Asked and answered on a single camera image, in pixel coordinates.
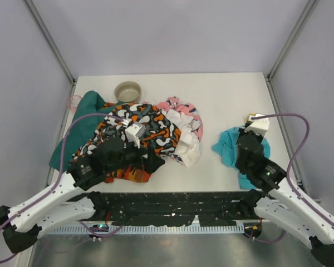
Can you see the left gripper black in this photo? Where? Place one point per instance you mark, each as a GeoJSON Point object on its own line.
{"type": "Point", "coordinates": [149, 155]}

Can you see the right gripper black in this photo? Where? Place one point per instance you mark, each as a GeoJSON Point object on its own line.
{"type": "Point", "coordinates": [248, 141]}

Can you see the light blue cloth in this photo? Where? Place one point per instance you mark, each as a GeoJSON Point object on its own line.
{"type": "Point", "coordinates": [226, 148]}

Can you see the camouflage orange black cloth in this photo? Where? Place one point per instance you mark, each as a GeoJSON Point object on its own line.
{"type": "Point", "coordinates": [160, 132]}

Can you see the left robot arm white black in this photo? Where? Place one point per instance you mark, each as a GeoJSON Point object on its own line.
{"type": "Point", "coordinates": [24, 224]}

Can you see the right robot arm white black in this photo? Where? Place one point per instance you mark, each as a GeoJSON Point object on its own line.
{"type": "Point", "coordinates": [282, 202]}

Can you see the orange red patterned cloth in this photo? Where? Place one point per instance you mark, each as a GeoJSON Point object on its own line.
{"type": "Point", "coordinates": [130, 174]}

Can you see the white cloth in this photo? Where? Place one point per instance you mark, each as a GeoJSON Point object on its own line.
{"type": "Point", "coordinates": [187, 151]}

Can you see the pink patterned cloth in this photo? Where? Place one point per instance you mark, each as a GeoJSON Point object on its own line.
{"type": "Point", "coordinates": [180, 106]}

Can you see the dark teal green cloth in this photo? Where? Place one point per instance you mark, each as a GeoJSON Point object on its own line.
{"type": "Point", "coordinates": [83, 130]}

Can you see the beige round bowl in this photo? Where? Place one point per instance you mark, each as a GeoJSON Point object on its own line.
{"type": "Point", "coordinates": [128, 91]}

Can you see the pink transparent cup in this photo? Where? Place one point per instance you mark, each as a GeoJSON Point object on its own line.
{"type": "Point", "coordinates": [73, 101]}

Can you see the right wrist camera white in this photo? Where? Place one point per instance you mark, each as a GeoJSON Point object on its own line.
{"type": "Point", "coordinates": [257, 125]}

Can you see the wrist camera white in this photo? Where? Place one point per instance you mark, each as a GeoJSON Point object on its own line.
{"type": "Point", "coordinates": [133, 131]}
{"type": "Point", "coordinates": [257, 125]}

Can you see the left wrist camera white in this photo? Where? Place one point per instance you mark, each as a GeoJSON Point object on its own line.
{"type": "Point", "coordinates": [133, 131]}

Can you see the black front mounting rail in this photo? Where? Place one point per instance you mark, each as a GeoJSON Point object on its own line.
{"type": "Point", "coordinates": [177, 208]}

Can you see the white slotted cable duct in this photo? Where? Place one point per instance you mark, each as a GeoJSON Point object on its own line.
{"type": "Point", "coordinates": [194, 228]}

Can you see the right aluminium frame post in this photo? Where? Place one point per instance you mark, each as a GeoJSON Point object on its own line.
{"type": "Point", "coordinates": [293, 36]}

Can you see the aluminium frame post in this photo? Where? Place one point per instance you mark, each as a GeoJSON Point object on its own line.
{"type": "Point", "coordinates": [293, 36]}
{"type": "Point", "coordinates": [37, 18]}

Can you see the left aluminium frame post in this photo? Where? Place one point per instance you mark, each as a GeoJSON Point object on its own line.
{"type": "Point", "coordinates": [37, 18]}

